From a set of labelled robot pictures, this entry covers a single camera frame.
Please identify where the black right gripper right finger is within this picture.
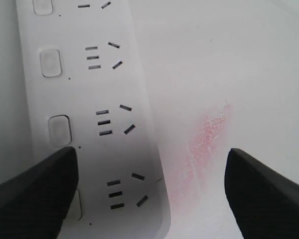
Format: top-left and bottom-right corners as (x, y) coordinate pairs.
(224, 148), (299, 239)

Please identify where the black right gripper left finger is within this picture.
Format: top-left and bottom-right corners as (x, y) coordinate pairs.
(0, 147), (79, 239)

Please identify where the white five-socket power strip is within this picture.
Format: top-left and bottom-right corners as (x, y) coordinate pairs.
(16, 0), (170, 239)

